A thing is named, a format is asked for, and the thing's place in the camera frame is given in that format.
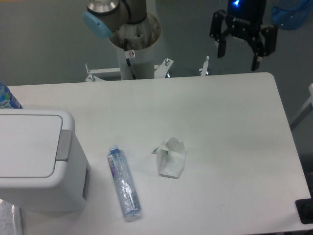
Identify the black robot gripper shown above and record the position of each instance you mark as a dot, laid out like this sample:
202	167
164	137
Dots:
243	20

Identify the white trash can lid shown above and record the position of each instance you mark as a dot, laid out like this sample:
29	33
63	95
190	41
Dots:
28	143

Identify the white trash can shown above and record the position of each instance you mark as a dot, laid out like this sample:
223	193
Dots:
65	189

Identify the crumpled white tissue pack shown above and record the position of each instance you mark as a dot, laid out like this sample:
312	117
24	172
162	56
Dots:
170	158

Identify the clear plastic water bottle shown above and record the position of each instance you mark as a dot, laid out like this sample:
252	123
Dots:
123	182

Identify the black device at table edge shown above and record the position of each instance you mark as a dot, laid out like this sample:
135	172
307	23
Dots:
305	210

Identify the blue labelled bottle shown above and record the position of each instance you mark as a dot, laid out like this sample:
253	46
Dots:
7	100

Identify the speckled plastic bag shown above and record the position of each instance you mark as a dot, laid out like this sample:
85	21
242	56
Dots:
10	219

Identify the white metal frame bracket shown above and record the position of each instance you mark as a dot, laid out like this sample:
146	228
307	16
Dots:
162	70

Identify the white table leg frame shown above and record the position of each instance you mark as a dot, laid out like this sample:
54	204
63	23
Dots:
303	111

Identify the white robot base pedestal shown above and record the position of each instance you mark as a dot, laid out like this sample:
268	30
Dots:
136	42

